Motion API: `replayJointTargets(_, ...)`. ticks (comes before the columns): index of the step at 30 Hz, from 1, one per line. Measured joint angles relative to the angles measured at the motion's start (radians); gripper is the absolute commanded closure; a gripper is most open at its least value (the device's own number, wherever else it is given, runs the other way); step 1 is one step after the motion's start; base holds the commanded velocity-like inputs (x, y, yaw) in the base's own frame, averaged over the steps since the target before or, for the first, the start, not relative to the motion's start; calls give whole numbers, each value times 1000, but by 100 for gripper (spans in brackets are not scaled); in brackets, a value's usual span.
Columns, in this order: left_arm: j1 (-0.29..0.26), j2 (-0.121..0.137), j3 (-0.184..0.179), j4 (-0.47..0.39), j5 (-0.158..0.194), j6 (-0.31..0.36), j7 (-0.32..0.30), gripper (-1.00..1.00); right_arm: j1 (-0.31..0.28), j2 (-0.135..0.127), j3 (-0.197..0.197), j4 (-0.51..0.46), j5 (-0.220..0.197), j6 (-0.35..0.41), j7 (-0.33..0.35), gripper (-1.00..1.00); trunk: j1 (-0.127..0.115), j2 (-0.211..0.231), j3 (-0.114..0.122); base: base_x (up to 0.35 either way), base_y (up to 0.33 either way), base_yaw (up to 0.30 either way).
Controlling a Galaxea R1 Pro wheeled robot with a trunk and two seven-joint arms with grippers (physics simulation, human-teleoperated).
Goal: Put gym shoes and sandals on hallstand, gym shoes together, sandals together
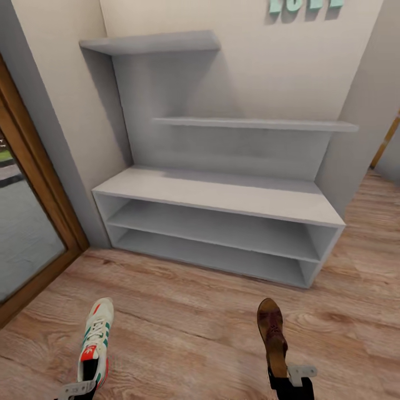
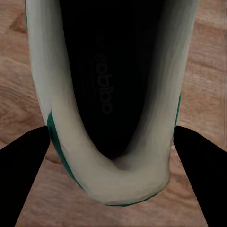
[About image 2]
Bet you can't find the gym shoe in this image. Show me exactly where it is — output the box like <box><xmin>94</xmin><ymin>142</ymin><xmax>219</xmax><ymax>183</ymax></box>
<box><xmin>25</xmin><ymin>0</ymin><xmax>200</xmax><ymax>207</ymax></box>

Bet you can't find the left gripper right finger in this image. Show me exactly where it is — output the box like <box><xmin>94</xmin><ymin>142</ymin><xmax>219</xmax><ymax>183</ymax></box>
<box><xmin>173</xmin><ymin>126</ymin><xmax>227</xmax><ymax>227</ymax></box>

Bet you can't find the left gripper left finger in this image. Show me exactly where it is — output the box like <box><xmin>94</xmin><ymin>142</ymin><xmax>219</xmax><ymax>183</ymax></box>
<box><xmin>0</xmin><ymin>126</ymin><xmax>51</xmax><ymax>227</ymax></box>

